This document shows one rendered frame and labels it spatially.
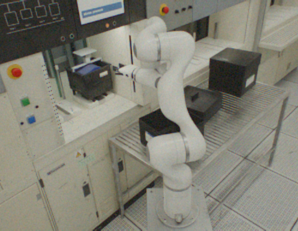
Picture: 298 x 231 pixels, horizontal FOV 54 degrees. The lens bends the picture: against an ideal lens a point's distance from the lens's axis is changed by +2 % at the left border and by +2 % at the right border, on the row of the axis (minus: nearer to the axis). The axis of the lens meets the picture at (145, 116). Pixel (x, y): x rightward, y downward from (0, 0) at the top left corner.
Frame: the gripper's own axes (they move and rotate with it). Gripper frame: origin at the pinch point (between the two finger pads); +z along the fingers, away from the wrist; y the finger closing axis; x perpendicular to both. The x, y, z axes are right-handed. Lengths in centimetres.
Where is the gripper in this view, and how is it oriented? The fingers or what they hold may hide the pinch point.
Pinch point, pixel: (118, 67)
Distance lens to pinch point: 168.6
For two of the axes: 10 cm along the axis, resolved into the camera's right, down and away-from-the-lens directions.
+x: -0.5, -8.4, -5.4
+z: -7.2, -3.5, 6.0
